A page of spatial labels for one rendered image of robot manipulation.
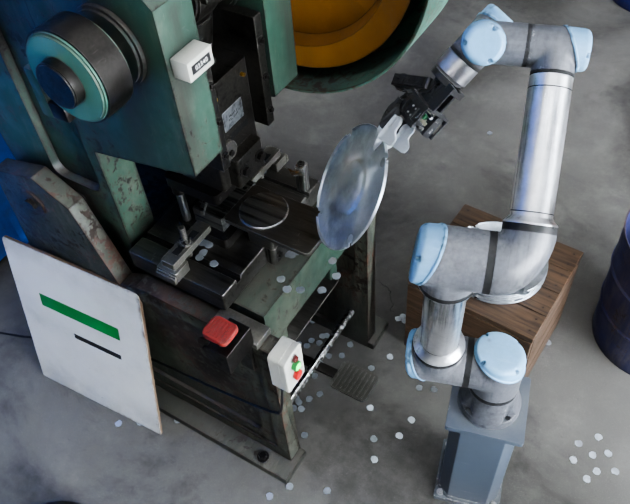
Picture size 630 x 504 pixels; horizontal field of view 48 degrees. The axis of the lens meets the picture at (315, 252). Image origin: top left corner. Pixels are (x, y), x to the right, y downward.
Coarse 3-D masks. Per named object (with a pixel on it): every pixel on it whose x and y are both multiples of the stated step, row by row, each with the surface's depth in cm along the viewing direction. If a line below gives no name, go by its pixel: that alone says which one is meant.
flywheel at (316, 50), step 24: (312, 0) 169; (336, 0) 165; (360, 0) 161; (384, 0) 154; (408, 0) 150; (312, 24) 174; (336, 24) 170; (360, 24) 163; (384, 24) 158; (312, 48) 175; (336, 48) 170; (360, 48) 167
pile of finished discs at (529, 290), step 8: (480, 224) 220; (488, 224) 220; (496, 224) 220; (544, 272) 207; (536, 280) 205; (544, 280) 209; (528, 288) 203; (536, 288) 204; (472, 296) 207; (480, 296) 204; (488, 296) 203; (496, 296) 202; (504, 296) 202; (512, 296) 202; (520, 296) 203; (528, 296) 206
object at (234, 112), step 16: (224, 64) 149; (240, 64) 151; (224, 80) 148; (240, 80) 153; (224, 96) 150; (240, 96) 155; (224, 112) 152; (240, 112) 157; (224, 128) 154; (240, 128) 160; (240, 144) 162; (256, 144) 163; (240, 160) 159; (256, 160) 165; (208, 176) 163; (224, 176) 161; (240, 176) 162
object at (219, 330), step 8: (216, 320) 157; (224, 320) 157; (208, 328) 155; (216, 328) 155; (224, 328) 155; (232, 328) 155; (208, 336) 154; (216, 336) 154; (224, 336) 154; (232, 336) 154; (224, 344) 153
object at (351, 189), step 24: (360, 144) 157; (384, 144) 147; (336, 168) 165; (360, 168) 154; (384, 168) 146; (336, 192) 161; (360, 192) 152; (336, 216) 160; (360, 216) 150; (336, 240) 157
